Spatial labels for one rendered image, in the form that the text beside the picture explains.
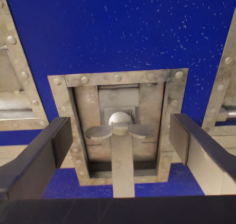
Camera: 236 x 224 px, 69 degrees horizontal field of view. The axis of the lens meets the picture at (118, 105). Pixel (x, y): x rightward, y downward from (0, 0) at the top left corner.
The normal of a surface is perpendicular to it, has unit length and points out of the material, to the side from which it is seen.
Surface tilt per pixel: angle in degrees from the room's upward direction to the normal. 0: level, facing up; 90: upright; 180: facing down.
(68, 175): 90
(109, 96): 90
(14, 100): 90
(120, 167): 90
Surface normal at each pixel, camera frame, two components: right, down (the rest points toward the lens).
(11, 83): 0.28, 0.52
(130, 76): 0.02, 0.55
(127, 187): -0.01, 0.07
